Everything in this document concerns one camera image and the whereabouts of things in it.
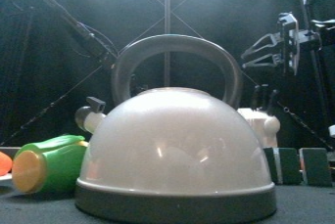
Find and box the orange toy food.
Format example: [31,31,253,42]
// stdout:
[0,151,13,177]

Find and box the dark rectangular block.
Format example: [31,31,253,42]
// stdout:
[263,147,303,186]
[300,148,334,187]

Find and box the metal frame pole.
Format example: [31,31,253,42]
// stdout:
[162,0,173,88]

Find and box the white knife block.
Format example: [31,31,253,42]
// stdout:
[237,107,281,149]

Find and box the green cup yellow lid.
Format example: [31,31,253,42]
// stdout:
[11,133,90,195]

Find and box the black knife handle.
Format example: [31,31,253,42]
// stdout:
[267,89,280,115]
[251,85,261,111]
[260,84,269,109]

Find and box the white kettle grey handle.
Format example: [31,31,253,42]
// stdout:
[74,33,279,224]

